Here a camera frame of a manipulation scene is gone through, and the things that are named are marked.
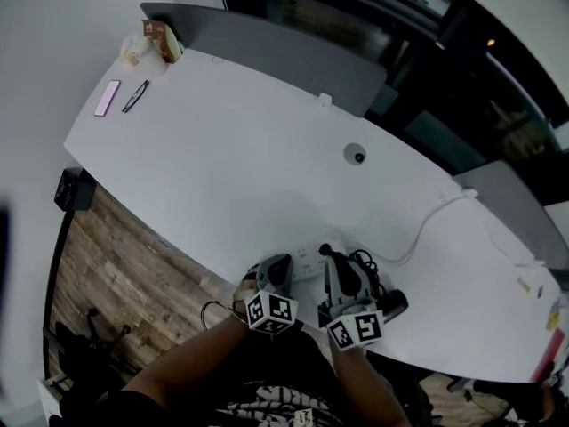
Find person's black printed shirt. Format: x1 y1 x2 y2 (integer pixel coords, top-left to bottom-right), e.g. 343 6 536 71
47 326 411 427

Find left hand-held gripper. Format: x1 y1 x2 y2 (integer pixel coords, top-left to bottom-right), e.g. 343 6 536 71
244 254 299 335

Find dark glass window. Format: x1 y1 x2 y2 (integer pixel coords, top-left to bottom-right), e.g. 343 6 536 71
215 0 569 173

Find white power strip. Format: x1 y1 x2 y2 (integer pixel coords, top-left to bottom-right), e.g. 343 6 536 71
288 238 349 283

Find clear plastic bag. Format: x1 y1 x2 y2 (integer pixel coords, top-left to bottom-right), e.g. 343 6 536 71
119 33 144 67

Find pink phone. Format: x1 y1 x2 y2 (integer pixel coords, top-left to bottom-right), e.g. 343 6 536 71
92 78 122 118

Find black box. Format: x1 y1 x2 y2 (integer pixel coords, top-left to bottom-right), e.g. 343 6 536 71
53 166 98 213

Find black office chair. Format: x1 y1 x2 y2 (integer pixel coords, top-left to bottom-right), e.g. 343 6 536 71
377 352 446 427

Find black chair base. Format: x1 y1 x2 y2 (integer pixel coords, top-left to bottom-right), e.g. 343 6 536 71
54 306 133 374

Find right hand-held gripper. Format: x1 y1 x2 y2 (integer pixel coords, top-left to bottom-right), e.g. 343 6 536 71
317 252 385 352

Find white cable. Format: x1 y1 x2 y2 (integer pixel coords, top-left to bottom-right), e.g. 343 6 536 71
377 192 470 267

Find white plastic bottle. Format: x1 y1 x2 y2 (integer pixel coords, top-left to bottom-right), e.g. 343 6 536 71
132 35 169 76

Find red folder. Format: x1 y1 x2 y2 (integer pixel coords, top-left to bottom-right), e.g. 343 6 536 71
530 328 566 383

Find round desk cable grommet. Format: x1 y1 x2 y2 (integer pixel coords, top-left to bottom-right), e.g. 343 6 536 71
342 141 367 165

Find person's left hand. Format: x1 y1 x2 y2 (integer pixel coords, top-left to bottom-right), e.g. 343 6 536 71
233 272 260 303

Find long grey desk partition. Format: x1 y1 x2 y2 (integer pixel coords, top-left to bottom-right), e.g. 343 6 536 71
139 2 389 118

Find black adapter with cable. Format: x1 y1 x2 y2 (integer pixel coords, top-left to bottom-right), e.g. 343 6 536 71
348 248 389 298

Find person's right forearm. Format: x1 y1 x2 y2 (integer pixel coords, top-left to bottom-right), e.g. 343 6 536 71
330 346 411 427

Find black cable with plug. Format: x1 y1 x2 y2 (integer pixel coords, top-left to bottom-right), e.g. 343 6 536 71
200 299 237 332

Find brown cardboard box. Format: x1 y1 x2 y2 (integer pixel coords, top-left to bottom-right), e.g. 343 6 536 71
141 19 184 65

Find person's left forearm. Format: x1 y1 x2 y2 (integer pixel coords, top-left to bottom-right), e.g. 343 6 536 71
121 315 251 400

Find white roller blind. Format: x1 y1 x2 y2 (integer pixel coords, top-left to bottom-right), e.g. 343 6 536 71
430 0 569 125

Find black glasses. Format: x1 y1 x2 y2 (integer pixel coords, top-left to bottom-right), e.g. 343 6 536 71
121 78 151 115

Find short grey desk partition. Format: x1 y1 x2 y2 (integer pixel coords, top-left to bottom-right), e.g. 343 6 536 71
452 159 569 267

